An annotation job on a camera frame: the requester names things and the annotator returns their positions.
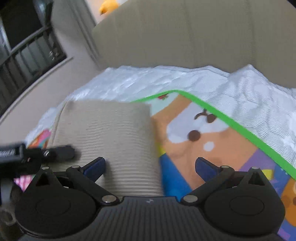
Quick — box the grey curtain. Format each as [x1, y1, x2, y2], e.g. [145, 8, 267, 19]
[52, 0, 102, 70]

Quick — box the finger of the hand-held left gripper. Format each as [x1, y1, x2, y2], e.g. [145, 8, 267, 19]
[42, 145, 78, 163]

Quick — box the yellow plush toy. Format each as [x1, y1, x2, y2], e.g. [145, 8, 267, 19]
[99, 0, 121, 16]

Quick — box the window with black railing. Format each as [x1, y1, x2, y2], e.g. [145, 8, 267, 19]
[0, 0, 68, 116]

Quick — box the beige padded headboard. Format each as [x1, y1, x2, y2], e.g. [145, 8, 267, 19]
[92, 0, 296, 89]

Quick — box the black and beige striped garment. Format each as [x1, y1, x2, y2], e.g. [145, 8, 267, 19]
[49, 99, 166, 198]

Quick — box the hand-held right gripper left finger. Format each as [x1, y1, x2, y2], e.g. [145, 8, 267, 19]
[28, 157, 120, 206]

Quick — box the colourful cartoon play mat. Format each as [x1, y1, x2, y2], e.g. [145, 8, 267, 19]
[13, 89, 296, 241]

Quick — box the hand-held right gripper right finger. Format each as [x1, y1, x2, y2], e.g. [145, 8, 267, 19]
[180, 157, 274, 206]

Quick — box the white quilted mattress cover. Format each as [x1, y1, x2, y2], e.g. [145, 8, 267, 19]
[24, 64, 296, 172]

